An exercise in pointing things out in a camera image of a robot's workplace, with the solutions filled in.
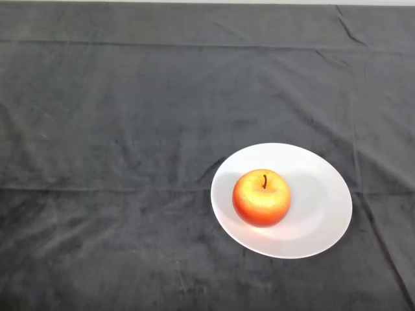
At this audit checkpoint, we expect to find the red yellow apple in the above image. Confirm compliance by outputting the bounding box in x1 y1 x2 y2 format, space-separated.
231 168 292 229

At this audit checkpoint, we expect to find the white round plate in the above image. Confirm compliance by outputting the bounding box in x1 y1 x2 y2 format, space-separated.
210 143 353 260

